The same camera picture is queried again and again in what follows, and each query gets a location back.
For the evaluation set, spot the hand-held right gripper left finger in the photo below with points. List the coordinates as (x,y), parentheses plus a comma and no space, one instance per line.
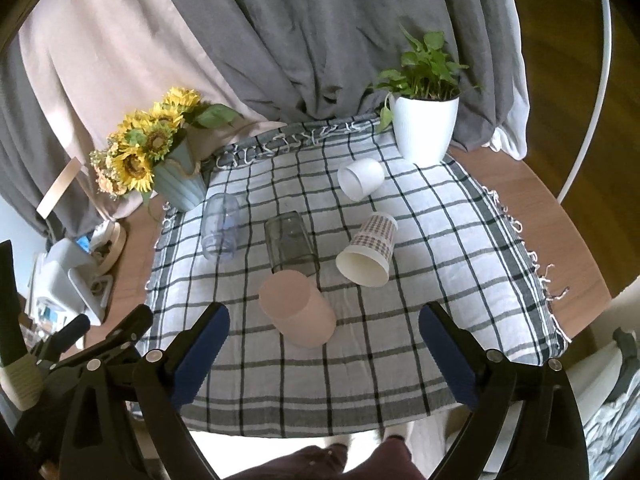
(200,355)

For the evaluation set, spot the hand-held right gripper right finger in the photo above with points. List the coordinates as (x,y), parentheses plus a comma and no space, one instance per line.
(447,360)

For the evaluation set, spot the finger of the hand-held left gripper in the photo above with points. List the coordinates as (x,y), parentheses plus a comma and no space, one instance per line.
(131,327)
(72,332)

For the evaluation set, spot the pink cup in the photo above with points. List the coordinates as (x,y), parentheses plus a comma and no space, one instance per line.
(300,310)

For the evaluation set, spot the bluish clear plastic cup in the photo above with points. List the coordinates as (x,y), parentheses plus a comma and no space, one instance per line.
(220,225)

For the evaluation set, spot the patterned paper cup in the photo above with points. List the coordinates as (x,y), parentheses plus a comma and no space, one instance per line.
(372,240)

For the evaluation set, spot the clear glass cup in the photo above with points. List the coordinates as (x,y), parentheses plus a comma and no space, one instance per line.
(290,245)

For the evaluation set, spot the white cup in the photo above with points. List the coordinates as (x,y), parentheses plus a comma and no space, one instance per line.
(362,177)

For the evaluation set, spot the white appliance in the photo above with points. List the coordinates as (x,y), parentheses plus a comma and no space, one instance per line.
(70,270)

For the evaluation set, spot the checked tablecloth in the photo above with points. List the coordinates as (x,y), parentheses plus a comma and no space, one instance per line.
(300,385)

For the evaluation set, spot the light blue ribbed vase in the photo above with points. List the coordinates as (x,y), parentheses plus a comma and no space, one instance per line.
(180,185)

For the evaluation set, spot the sunflower bouquet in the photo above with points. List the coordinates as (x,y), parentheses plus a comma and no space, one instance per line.
(135,162)

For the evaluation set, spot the patterned grey cloth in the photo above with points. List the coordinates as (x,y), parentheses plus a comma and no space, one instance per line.
(610,425)

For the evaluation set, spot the dark grey object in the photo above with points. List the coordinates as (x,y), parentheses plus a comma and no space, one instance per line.
(627,360)

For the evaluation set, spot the green plant in white pot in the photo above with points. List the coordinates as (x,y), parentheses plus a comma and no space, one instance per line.
(422,130)

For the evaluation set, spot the beige curtain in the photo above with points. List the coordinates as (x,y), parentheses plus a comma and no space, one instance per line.
(125,50)

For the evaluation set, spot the white sheer curtain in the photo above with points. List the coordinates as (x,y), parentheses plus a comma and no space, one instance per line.
(512,85)

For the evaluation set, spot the white curved tube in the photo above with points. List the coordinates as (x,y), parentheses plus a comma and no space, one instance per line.
(606,60)

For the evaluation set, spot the grey curtain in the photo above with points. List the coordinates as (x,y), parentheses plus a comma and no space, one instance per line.
(325,35)

